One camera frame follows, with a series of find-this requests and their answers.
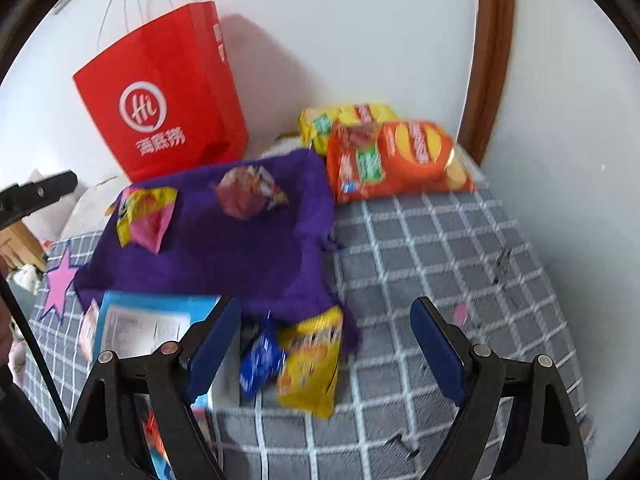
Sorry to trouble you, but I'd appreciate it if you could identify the light pink snack packet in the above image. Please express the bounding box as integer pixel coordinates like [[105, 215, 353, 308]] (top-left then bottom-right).
[[79, 299, 103, 361]]

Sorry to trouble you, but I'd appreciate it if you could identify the brown wooden door frame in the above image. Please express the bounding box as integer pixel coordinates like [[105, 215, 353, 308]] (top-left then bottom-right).
[[457, 0, 516, 166]]

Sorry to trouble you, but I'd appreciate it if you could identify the grey checked blanket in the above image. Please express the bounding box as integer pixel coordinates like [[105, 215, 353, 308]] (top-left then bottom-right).
[[20, 187, 593, 480]]

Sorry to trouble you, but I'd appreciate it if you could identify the red white snack packet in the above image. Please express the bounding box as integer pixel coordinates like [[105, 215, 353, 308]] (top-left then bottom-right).
[[215, 165, 290, 221]]

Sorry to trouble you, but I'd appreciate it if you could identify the small blue snack packet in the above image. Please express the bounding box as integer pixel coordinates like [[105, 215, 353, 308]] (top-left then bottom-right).
[[239, 317, 287, 395]]

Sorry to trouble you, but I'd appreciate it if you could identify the light blue box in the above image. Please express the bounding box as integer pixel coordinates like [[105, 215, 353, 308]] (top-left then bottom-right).
[[92, 290, 241, 480]]

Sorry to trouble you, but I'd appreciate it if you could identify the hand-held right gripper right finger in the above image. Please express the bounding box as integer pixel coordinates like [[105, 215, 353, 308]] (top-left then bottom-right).
[[409, 296, 588, 480]]

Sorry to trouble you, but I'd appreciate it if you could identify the yellow pink triangular snack packet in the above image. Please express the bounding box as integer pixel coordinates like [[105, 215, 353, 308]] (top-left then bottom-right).
[[116, 186, 179, 255]]

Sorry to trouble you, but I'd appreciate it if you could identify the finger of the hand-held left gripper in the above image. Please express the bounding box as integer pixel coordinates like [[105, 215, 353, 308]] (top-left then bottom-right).
[[0, 170, 78, 228]]

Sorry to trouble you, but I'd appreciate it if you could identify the purple fleece cloth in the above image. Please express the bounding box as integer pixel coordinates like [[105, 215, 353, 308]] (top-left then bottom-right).
[[74, 149, 363, 358]]

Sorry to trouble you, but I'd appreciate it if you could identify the orange chips bag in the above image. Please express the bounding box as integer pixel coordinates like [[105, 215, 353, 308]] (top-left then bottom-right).
[[326, 120, 476, 204]]

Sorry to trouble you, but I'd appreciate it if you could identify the red paper bag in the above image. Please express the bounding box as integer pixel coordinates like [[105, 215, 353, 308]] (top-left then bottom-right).
[[72, 0, 250, 184]]

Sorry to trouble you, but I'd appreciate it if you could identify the wooden chair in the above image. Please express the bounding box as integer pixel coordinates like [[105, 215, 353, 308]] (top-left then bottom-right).
[[0, 220, 48, 271]]

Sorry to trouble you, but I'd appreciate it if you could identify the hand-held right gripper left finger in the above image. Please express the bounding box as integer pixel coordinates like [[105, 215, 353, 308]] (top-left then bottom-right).
[[59, 296, 243, 480]]

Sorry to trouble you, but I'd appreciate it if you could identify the green floral cloth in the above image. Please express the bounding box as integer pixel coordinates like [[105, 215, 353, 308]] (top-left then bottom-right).
[[7, 265, 41, 293]]

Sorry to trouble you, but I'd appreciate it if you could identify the yellow chips bag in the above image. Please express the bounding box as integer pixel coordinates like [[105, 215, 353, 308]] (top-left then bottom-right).
[[298, 102, 401, 156]]

